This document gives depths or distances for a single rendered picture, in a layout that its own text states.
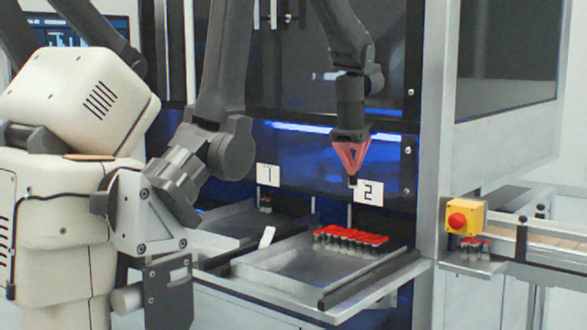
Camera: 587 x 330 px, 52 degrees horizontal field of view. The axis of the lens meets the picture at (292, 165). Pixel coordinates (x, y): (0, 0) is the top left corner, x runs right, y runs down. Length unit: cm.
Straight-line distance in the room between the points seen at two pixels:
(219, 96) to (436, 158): 70
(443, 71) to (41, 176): 91
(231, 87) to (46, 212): 31
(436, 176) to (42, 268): 90
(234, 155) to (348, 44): 38
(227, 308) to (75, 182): 121
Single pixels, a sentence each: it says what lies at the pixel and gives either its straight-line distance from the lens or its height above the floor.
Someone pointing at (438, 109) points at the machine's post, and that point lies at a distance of 143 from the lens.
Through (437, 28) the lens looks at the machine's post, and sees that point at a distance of 143.
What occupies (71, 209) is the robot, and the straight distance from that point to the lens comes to 88.
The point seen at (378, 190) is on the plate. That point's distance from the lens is 154.
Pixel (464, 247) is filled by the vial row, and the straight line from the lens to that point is 153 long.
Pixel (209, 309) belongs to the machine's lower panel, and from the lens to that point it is 209.
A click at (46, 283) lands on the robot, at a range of 96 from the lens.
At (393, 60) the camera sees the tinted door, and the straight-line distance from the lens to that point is 149.
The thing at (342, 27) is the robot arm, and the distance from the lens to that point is 113.
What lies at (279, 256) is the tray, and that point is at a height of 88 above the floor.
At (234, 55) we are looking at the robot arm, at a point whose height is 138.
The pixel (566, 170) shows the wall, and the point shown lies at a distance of 618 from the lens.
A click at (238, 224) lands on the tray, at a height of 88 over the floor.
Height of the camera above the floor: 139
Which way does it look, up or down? 11 degrees down
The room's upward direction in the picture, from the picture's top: straight up
